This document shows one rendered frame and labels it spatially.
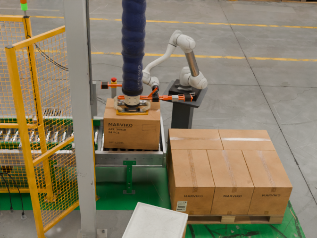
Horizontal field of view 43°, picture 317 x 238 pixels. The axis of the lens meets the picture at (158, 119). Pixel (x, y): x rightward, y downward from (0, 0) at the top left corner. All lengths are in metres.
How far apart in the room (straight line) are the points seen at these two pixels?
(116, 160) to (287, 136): 2.70
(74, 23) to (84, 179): 1.40
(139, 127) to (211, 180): 0.92
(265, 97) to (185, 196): 3.18
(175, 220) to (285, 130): 3.39
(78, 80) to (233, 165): 2.10
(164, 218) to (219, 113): 3.38
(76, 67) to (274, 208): 2.62
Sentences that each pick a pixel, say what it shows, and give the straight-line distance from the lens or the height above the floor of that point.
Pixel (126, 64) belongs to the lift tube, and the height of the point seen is 1.51.
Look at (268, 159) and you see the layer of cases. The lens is 4.60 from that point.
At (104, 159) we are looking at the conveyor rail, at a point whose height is 0.51.
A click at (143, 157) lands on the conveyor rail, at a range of 4.36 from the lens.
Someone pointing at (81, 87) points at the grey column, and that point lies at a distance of 3.03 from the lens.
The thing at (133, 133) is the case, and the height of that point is 0.76.
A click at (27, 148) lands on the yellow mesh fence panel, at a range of 3.51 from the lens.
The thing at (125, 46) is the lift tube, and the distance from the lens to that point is 3.98.
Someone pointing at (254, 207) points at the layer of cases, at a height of 0.25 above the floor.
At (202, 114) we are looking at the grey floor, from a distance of 6.14.
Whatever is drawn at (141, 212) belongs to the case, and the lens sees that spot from 3.14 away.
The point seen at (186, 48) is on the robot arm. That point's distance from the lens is 4.48.
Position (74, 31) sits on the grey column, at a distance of 2.84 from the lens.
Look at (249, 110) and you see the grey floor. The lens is 6.44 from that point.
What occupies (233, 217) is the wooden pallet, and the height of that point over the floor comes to 0.10.
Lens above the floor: 3.32
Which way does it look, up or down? 34 degrees down
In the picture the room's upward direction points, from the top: 4 degrees clockwise
